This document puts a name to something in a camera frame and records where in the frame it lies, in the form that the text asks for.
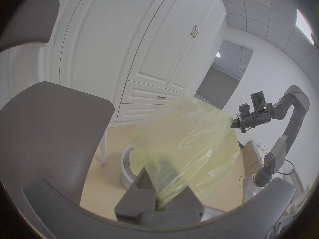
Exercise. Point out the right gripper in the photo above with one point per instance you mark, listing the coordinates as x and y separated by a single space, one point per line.
256 119

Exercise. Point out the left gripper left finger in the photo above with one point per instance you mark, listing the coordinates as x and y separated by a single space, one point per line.
137 198

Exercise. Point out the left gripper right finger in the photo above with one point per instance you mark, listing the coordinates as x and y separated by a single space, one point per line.
189 203

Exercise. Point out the yellow plastic bag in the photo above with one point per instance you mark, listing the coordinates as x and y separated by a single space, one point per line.
187 133

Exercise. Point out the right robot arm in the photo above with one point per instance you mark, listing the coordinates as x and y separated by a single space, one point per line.
296 118

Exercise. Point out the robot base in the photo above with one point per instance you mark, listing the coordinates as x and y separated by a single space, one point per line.
249 190

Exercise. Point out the pale grey trash bin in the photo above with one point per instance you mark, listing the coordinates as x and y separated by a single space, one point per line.
125 173

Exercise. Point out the grey curtain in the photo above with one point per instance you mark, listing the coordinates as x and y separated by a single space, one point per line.
216 88

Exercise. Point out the ceiling light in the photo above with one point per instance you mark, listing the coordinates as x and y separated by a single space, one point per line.
304 24

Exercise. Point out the dark grey white chair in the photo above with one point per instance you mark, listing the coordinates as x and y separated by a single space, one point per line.
49 133

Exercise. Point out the white wardrobe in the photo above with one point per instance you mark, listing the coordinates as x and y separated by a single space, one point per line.
112 46

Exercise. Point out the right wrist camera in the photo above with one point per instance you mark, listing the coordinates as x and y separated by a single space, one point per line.
258 101

